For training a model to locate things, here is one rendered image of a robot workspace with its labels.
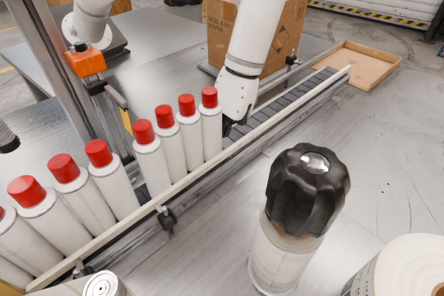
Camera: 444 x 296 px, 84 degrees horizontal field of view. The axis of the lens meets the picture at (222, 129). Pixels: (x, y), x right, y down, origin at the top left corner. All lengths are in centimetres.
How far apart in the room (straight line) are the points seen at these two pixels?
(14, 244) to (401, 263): 53
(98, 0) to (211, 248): 88
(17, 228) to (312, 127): 75
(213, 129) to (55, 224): 32
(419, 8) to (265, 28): 415
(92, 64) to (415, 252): 53
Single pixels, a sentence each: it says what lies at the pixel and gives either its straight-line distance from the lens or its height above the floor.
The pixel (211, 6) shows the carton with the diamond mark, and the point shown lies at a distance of 99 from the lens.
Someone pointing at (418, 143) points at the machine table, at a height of 83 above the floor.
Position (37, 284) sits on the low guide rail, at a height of 91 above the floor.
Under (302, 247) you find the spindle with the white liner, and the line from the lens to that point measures 34.
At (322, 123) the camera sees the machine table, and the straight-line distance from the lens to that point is 88.
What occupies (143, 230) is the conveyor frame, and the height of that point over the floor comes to 87.
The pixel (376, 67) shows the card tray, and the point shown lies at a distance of 129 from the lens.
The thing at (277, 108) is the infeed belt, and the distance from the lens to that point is 81.
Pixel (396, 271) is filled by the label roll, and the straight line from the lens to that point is 42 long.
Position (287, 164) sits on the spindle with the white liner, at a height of 118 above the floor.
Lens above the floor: 137
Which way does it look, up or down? 43 degrees down
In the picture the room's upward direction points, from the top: straight up
